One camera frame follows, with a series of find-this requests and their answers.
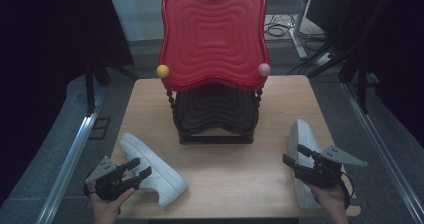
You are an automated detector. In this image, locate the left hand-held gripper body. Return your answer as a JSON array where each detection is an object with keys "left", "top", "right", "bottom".
[{"left": 84, "top": 155, "right": 142, "bottom": 202}]

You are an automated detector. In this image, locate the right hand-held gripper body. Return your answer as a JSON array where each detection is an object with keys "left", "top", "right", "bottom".
[{"left": 292, "top": 145, "right": 369, "bottom": 189}]

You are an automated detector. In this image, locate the white sneaker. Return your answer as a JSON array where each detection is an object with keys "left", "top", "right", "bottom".
[
  {"left": 288, "top": 118, "right": 334, "bottom": 212},
  {"left": 118, "top": 132, "right": 189, "bottom": 208}
]

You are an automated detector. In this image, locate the red and black shoe rack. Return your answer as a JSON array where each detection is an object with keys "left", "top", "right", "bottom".
[{"left": 156, "top": 0, "right": 272, "bottom": 146}]

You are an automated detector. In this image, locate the person's left hand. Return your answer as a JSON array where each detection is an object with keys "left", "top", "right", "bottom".
[{"left": 88, "top": 170, "right": 136, "bottom": 217}]

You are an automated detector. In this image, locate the person's right hand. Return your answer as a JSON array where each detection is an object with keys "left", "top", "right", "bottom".
[{"left": 303, "top": 179, "right": 348, "bottom": 209}]

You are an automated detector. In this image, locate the black metal stand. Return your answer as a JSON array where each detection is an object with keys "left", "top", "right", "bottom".
[
  {"left": 286, "top": 0, "right": 406, "bottom": 116},
  {"left": 83, "top": 58, "right": 141, "bottom": 116}
]

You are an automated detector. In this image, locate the white power strip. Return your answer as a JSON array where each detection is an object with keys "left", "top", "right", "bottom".
[{"left": 314, "top": 51, "right": 335, "bottom": 68}]

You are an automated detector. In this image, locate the dark curtain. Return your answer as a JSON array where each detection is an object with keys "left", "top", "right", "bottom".
[
  {"left": 308, "top": 0, "right": 424, "bottom": 149},
  {"left": 0, "top": 0, "right": 135, "bottom": 208}
]

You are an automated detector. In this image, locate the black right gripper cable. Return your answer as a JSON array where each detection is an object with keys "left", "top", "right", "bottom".
[{"left": 339, "top": 171, "right": 356, "bottom": 210}]

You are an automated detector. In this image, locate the metal floor rail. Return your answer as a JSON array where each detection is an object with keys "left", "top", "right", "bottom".
[
  {"left": 342, "top": 82, "right": 424, "bottom": 224},
  {"left": 34, "top": 106, "right": 102, "bottom": 224}
]

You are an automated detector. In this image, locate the black square floor bracket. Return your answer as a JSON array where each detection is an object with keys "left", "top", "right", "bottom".
[{"left": 88, "top": 116, "right": 112, "bottom": 141}]

